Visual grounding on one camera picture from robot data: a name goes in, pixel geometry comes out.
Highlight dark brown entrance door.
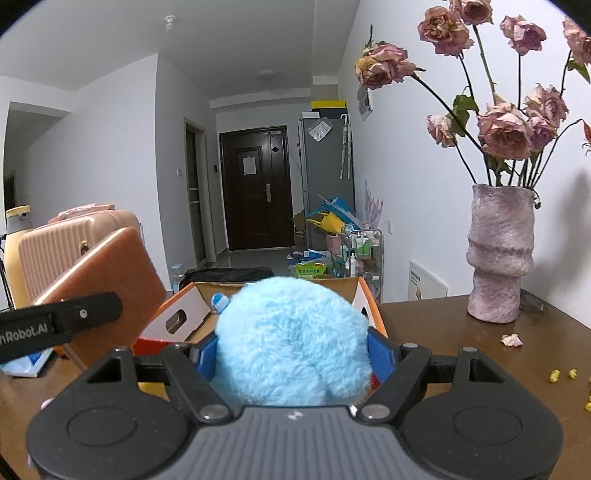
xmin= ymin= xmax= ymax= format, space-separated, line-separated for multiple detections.
xmin=219 ymin=127 xmax=296 ymax=252

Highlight orange cardboard box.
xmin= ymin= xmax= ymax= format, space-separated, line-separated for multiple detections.
xmin=134 ymin=276 xmax=389 ymax=356

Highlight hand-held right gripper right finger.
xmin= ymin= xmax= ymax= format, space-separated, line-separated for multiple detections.
xmin=358 ymin=326 xmax=504 ymax=423

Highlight white board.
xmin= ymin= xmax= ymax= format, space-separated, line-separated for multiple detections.
xmin=409 ymin=261 xmax=448 ymax=302

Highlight metal rolling cart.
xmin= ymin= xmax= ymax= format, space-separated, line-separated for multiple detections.
xmin=342 ymin=228 xmax=384 ymax=303

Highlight light blue plush toy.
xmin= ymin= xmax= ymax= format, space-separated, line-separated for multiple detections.
xmin=211 ymin=276 xmax=374 ymax=408

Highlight mottled pink vase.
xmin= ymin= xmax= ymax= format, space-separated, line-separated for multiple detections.
xmin=466 ymin=184 xmax=536 ymax=324

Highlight black tripod leg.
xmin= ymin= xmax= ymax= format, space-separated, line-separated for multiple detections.
xmin=0 ymin=233 xmax=14 ymax=311

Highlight yellow crumbs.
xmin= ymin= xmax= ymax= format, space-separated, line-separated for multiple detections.
xmin=547 ymin=368 xmax=591 ymax=411

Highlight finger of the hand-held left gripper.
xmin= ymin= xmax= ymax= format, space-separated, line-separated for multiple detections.
xmin=32 ymin=292 xmax=123 ymax=346

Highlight brown interior door frame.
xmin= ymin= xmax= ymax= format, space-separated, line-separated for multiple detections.
xmin=185 ymin=117 xmax=208 ymax=268

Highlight blue bag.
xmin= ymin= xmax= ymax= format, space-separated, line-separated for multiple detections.
xmin=318 ymin=196 xmax=365 ymax=229

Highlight yellow and black box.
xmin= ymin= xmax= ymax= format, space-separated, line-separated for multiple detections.
xmin=310 ymin=98 xmax=347 ymax=115

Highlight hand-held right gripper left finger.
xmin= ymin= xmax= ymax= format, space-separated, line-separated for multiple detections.
xmin=85 ymin=332 xmax=236 ymax=423

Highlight orange-brown soft pouch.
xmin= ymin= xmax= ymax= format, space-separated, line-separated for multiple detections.
xmin=34 ymin=226 xmax=168 ymax=372

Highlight bunch of dried pink roses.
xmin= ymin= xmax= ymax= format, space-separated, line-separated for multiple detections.
xmin=355 ymin=0 xmax=591 ymax=208

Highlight purple feather wall decoration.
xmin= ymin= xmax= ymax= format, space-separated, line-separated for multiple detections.
xmin=364 ymin=180 xmax=385 ymax=227

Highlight pink ribbed suitcase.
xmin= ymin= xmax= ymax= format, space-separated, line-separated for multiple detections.
xmin=18 ymin=203 xmax=144 ymax=305

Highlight yellow bag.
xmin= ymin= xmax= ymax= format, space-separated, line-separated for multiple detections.
xmin=308 ymin=213 xmax=345 ymax=234

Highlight white folded umbrella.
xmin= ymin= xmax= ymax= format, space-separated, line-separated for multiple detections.
xmin=338 ymin=114 xmax=352 ymax=181

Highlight black bag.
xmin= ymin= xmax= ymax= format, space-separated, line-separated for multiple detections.
xmin=179 ymin=267 xmax=275 ymax=292

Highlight grey refrigerator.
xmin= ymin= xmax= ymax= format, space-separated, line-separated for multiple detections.
xmin=298 ymin=113 xmax=355 ymax=252

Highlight light blue tissue pack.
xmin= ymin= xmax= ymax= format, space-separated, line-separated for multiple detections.
xmin=0 ymin=348 xmax=54 ymax=378

